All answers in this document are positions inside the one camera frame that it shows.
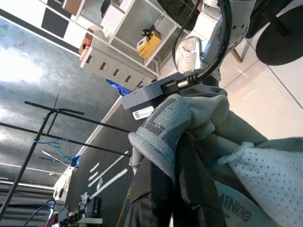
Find white shelf unit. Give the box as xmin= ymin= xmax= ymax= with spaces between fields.
xmin=37 ymin=0 xmax=182 ymax=80

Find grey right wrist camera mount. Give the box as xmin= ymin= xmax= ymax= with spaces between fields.
xmin=120 ymin=72 xmax=188 ymax=111

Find yellow device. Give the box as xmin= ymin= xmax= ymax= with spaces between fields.
xmin=136 ymin=29 xmax=163 ymax=60

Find light wooden leg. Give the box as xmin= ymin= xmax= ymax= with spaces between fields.
xmin=230 ymin=46 xmax=244 ymax=64

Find blue plastic hanger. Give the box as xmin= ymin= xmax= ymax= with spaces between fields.
xmin=32 ymin=138 xmax=74 ymax=164
xmin=23 ymin=198 xmax=58 ymax=227

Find black metal clothes rack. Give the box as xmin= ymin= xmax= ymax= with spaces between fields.
xmin=0 ymin=93 xmax=134 ymax=215

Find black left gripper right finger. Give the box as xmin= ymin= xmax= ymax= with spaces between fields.
xmin=174 ymin=132 xmax=227 ymax=227

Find grey green garment white lining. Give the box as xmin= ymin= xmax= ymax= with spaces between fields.
xmin=127 ymin=87 xmax=303 ymax=227

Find long white strip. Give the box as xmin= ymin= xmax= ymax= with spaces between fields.
xmin=89 ymin=168 xmax=129 ymax=199

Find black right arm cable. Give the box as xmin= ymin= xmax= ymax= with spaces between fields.
xmin=172 ymin=0 xmax=238 ymax=84

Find blue bag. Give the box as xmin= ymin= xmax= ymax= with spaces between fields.
xmin=106 ymin=79 xmax=131 ymax=96

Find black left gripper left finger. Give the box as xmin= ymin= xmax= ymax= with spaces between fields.
xmin=125 ymin=163 xmax=177 ymax=227

